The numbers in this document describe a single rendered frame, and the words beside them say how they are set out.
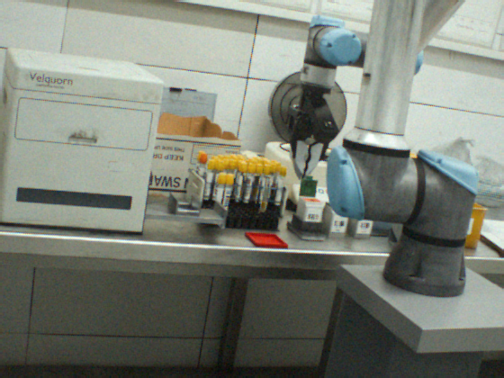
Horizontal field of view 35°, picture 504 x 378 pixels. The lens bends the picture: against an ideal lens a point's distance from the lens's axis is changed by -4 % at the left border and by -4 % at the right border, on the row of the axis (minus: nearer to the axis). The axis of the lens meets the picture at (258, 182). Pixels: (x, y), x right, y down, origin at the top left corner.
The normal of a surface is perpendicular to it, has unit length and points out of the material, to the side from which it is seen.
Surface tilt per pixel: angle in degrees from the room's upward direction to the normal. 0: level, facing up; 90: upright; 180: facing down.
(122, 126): 90
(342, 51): 90
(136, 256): 90
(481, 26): 93
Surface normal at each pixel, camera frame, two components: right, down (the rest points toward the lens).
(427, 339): 0.36, 0.26
